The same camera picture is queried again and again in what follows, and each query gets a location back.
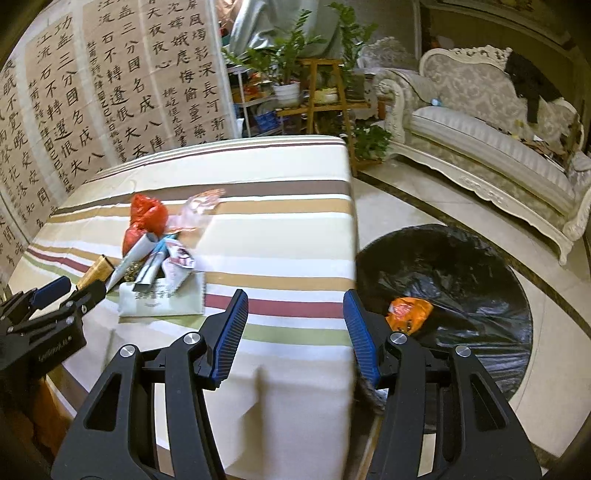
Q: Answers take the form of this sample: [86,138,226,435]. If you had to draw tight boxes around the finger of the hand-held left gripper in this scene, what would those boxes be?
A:
[0,276,72,333]
[60,279,108,326]

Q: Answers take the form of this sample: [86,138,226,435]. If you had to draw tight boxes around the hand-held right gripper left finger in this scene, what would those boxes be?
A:
[51,288,250,480]

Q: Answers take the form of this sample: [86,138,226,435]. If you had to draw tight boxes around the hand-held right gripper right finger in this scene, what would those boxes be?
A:
[342,289,541,480]

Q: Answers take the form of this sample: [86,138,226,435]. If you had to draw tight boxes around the gold foil wrapper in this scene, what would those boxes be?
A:
[76,256,114,291]

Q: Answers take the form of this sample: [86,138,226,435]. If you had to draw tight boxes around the orange plastic bag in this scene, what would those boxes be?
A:
[385,298,435,335]

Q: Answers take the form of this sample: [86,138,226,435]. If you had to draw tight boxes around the white green paper tube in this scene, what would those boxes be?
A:
[106,233,160,291]

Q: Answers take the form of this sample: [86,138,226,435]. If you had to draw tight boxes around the silver blue tube wrapper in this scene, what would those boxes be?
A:
[134,235,178,291]

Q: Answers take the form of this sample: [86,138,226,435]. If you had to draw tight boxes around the white paper envelope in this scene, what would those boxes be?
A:
[117,272,206,317]

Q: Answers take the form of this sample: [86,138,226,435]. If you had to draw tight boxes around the silver snack wrapper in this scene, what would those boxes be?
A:
[161,244,197,296]

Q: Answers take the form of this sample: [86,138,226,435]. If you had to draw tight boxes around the red knotted plastic bag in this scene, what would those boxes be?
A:
[122,194,169,257]

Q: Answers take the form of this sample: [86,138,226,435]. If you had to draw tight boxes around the black bag lined trash bin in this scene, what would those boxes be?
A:
[355,224,534,435]

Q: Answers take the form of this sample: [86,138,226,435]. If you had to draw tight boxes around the clear packet orange print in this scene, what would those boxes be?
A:
[168,188,227,232]

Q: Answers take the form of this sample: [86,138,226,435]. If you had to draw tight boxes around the calligraphy paper sheet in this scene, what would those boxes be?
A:
[0,60,51,287]
[83,0,162,164]
[141,0,229,153]
[23,28,100,199]

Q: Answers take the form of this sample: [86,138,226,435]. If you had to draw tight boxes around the small green floor plant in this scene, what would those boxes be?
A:
[353,122,393,162]

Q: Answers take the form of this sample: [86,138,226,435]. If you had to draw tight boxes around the blue plastic crate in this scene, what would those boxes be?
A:
[252,111,280,132]

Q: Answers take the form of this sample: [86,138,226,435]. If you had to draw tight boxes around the cream carved sofa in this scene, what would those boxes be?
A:
[372,44,591,266]

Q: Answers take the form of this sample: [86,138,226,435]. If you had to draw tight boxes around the white metal shelf rack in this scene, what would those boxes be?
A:
[228,65,282,139]

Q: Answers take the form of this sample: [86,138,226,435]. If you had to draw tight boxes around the white flower pot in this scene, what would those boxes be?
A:
[273,83,303,108]

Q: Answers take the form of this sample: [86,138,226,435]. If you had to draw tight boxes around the wooden plant stand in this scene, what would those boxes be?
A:
[276,58,375,137]

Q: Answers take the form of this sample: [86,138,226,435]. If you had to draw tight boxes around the grey lace cloth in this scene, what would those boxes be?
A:
[369,37,421,93]

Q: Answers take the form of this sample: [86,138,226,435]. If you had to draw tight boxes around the green leafy potted plant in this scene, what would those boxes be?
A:
[222,11,326,88]

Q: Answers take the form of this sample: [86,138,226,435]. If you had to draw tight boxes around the tall green plant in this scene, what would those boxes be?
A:
[328,2,379,102]

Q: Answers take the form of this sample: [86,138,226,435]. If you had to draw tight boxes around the black garment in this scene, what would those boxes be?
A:
[503,51,564,123]

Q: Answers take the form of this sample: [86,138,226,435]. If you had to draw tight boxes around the grey green curtain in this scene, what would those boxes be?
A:
[228,0,345,54]

